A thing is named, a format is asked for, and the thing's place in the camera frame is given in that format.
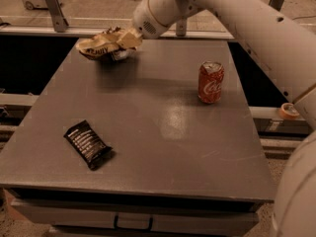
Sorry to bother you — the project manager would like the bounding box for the black snack bar wrapper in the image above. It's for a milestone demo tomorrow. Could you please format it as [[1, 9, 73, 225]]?
[[63, 120, 112, 170]]

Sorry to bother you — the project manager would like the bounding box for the red cola can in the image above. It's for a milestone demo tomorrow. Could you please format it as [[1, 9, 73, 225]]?
[[198, 61, 224, 104]]

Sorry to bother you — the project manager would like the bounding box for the metal railing bracket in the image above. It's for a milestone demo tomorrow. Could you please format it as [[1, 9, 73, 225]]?
[[45, 0, 68, 33], [269, 0, 285, 11], [176, 18, 187, 37]]

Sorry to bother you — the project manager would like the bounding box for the brown and cream chip bag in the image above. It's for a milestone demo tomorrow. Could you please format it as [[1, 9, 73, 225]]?
[[75, 27, 142, 61]]

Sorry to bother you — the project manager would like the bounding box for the grey table drawer with handle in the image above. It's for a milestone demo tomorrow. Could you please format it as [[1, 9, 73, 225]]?
[[11, 198, 259, 237]]

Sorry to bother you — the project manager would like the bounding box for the orange tape roll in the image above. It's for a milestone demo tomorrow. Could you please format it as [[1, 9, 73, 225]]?
[[278, 103, 299, 119]]

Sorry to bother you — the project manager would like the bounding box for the right metal railing bracket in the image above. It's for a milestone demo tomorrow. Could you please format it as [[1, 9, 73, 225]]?
[[269, 0, 285, 11]]

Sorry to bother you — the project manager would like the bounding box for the left metal railing bracket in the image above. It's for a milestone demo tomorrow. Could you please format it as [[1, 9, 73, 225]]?
[[45, 0, 68, 33]]

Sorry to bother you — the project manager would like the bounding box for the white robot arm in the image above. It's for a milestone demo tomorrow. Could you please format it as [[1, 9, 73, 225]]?
[[132, 0, 316, 237]]

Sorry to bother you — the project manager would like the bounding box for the metal window rail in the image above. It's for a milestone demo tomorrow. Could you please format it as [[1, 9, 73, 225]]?
[[0, 25, 233, 40]]

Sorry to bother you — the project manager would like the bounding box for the middle metal railing bracket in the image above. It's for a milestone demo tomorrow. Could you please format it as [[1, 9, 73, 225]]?
[[176, 18, 187, 37]]

